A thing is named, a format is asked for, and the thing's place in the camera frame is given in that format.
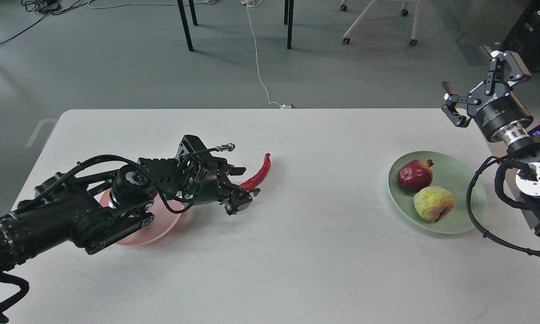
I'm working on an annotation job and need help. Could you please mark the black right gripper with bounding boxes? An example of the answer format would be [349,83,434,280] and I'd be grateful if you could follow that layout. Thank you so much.
[441,45,534,144]

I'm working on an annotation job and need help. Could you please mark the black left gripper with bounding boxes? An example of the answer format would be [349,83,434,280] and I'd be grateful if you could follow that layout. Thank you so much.
[138,135,261,215]

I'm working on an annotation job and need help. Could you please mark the red chili pepper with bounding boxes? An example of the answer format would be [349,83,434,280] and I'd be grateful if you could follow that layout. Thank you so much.
[239,153,272,189]

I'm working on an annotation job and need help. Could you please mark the dark red pomegranate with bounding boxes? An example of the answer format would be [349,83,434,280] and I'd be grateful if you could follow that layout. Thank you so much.
[397,159,434,194]

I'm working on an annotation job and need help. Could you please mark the yellow green pink fruit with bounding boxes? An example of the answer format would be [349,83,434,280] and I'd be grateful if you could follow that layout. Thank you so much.
[413,186,455,222]

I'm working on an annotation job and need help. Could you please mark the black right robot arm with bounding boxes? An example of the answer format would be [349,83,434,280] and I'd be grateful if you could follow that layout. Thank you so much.
[441,45,540,257]

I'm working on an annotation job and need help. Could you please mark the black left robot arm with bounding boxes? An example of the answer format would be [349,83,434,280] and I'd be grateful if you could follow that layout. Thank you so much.
[0,135,264,324]

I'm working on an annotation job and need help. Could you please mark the black cabinet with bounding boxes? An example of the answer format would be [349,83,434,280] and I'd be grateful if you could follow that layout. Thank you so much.
[500,0,540,72]

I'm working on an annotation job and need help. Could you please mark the pink plate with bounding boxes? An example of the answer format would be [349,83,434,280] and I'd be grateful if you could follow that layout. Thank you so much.
[116,197,182,246]

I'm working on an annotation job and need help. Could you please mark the light green plate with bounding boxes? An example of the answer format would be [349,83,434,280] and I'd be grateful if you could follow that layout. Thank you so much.
[387,150,475,234]

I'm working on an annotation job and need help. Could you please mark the white office chair base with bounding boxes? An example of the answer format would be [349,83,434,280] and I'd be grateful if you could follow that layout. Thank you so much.
[340,0,421,47]

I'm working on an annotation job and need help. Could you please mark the black table legs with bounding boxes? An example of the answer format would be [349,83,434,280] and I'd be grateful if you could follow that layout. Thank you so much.
[176,0,295,52]

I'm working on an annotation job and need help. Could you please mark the white cable on floor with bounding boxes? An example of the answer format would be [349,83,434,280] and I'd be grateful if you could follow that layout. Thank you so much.
[241,0,292,109]

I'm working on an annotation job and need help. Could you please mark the black cables on floor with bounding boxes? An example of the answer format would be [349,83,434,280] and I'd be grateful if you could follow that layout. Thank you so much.
[0,0,90,52]

